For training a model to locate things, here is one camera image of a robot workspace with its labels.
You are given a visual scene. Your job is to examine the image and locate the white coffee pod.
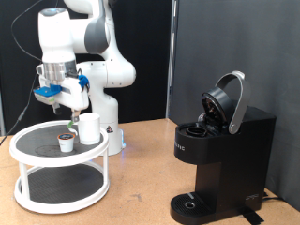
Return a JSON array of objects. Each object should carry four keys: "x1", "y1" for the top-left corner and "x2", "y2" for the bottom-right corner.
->
[{"x1": 56, "y1": 132, "x2": 77, "y2": 154}]

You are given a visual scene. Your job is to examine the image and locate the black Keurig coffee machine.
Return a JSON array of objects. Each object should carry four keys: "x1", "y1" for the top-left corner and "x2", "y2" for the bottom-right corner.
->
[{"x1": 169, "y1": 70, "x2": 278, "y2": 225}]

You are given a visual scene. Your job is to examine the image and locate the grey vertical frame post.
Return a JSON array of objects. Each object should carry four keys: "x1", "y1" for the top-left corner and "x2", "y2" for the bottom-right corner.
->
[{"x1": 165, "y1": 0, "x2": 179, "y2": 120}]

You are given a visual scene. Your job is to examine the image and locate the grey backdrop cloth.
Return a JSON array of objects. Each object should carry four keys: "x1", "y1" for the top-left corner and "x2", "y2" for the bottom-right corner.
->
[{"x1": 170, "y1": 0, "x2": 300, "y2": 212}]

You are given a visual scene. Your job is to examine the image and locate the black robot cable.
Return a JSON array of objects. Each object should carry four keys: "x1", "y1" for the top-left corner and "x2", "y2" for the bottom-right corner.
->
[{"x1": 0, "y1": 0, "x2": 59, "y2": 146}]

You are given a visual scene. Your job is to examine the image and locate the white two-tier turntable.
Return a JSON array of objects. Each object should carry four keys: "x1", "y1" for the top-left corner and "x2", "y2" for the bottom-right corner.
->
[{"x1": 8, "y1": 120, "x2": 111, "y2": 215}]

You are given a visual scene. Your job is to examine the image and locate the blue cable clip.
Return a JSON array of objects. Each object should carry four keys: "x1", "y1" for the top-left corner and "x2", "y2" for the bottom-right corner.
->
[{"x1": 77, "y1": 74, "x2": 91, "y2": 92}]

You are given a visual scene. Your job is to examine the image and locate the black power cord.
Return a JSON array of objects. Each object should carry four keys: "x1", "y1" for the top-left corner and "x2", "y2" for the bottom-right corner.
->
[{"x1": 262, "y1": 190, "x2": 284, "y2": 203}]

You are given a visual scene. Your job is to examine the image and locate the black curtain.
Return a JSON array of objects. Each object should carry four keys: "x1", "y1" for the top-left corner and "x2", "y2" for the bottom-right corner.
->
[{"x1": 0, "y1": 0, "x2": 173, "y2": 137}]

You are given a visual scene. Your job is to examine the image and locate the white mug green taped handle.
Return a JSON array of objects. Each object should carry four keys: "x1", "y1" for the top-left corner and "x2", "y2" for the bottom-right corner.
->
[{"x1": 67, "y1": 112, "x2": 101, "y2": 145}]

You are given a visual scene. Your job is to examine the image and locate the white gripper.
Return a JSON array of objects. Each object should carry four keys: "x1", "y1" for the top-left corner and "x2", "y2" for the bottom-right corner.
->
[{"x1": 54, "y1": 76, "x2": 90, "y2": 125}]

